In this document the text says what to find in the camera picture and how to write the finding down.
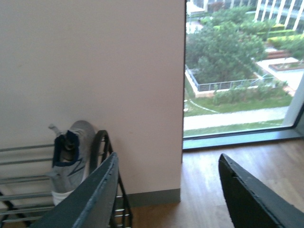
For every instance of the black metal shoe rack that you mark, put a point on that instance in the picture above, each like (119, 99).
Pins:
(25, 194)

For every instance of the grey knit sneaker white sole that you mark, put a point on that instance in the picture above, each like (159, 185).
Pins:
(71, 158)

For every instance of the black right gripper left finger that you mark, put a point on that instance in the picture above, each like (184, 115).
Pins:
(90, 205)

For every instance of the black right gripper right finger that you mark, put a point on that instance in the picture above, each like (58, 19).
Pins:
(251, 204)

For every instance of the dark window frame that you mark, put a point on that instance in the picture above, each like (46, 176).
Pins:
(235, 93)

